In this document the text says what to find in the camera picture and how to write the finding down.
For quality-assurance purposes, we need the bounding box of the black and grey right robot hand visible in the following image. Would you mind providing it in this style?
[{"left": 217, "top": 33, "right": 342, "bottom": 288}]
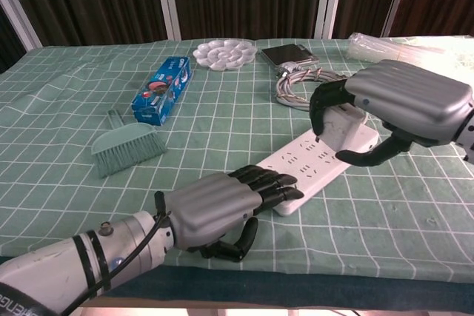
[{"left": 309, "top": 59, "right": 474, "bottom": 167}]

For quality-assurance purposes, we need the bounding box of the black and grey left robot hand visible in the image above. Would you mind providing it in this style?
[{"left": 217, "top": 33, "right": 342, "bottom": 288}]
[{"left": 154, "top": 164, "right": 305, "bottom": 262}]

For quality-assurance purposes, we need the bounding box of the white power adapter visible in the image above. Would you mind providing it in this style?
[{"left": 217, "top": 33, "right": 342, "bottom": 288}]
[{"left": 320, "top": 104, "right": 366, "bottom": 151}]

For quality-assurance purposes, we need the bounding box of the white power strip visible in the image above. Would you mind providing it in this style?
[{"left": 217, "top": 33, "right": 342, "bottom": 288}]
[{"left": 255, "top": 125, "right": 381, "bottom": 217}]

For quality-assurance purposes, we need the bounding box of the teal hand brush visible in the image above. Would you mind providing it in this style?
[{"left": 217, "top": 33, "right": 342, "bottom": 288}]
[{"left": 90, "top": 108, "right": 168, "bottom": 179}]

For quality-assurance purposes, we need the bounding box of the clear bag of sticks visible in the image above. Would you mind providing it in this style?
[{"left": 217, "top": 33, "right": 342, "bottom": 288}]
[{"left": 347, "top": 32, "right": 451, "bottom": 62}]

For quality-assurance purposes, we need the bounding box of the flat metal box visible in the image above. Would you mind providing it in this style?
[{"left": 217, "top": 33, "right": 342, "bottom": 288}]
[{"left": 260, "top": 44, "right": 320, "bottom": 67}]

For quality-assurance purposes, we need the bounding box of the blue Oreo cookie box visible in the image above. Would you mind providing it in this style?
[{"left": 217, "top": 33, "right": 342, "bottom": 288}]
[{"left": 131, "top": 56, "right": 193, "bottom": 127}]

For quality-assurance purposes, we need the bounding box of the white flower paint palette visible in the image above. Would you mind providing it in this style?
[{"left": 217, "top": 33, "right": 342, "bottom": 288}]
[{"left": 192, "top": 38, "right": 257, "bottom": 72}]

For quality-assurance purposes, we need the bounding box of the green checked tablecloth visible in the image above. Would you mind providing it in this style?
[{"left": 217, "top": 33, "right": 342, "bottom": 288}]
[{"left": 0, "top": 36, "right": 474, "bottom": 287}]

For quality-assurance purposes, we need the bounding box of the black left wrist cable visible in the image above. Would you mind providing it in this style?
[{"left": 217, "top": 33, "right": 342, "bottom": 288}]
[{"left": 61, "top": 190, "right": 173, "bottom": 315}]

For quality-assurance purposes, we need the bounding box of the white cable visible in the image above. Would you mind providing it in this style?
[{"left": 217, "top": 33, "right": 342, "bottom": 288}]
[{"left": 274, "top": 61, "right": 351, "bottom": 112}]

